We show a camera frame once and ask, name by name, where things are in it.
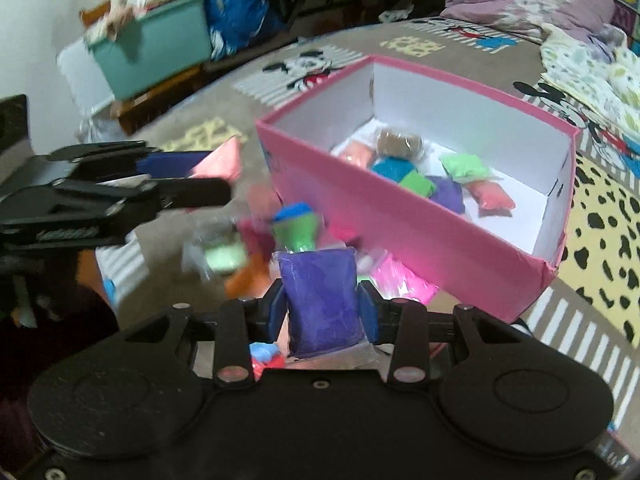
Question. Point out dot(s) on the teal plastic storage bin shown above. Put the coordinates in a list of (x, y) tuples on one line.
[(164, 42)]

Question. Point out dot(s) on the light green clay bag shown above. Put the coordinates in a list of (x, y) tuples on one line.
[(214, 255)]

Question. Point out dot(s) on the coral clay bag in box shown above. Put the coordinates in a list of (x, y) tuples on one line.
[(490, 196)]

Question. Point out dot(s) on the blue clay bag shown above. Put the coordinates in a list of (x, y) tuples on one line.
[(264, 352)]

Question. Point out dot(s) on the Mickey Mouse bed blanket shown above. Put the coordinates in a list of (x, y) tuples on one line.
[(590, 312)]

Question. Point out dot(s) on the pink cardboard box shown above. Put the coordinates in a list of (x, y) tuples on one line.
[(320, 147)]

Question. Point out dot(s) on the blue backpack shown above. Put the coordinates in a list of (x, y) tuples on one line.
[(234, 25)]

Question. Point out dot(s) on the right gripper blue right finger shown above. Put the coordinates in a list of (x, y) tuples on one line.
[(372, 312)]

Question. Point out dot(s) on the teal clay bag in box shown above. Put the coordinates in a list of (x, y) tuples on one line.
[(392, 168)]

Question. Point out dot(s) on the purple clay bag in box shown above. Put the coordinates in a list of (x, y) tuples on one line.
[(447, 194)]

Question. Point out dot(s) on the brown tape roll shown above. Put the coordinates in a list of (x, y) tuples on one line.
[(398, 144)]

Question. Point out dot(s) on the white leaf pattern blanket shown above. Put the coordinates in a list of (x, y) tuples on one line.
[(610, 89)]

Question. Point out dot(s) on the neon green clay bag in box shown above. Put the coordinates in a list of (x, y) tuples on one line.
[(464, 168)]

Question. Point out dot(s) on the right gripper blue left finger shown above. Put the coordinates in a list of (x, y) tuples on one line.
[(273, 308)]

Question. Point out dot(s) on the purple clay bag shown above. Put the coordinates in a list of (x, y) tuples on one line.
[(447, 194), (323, 312)]

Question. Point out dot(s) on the bright green clay bag in box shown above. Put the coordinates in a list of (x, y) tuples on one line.
[(418, 184)]

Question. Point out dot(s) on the pink clay bag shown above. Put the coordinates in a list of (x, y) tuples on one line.
[(224, 162)]

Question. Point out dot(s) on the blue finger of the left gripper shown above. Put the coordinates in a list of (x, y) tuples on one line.
[(170, 165)]

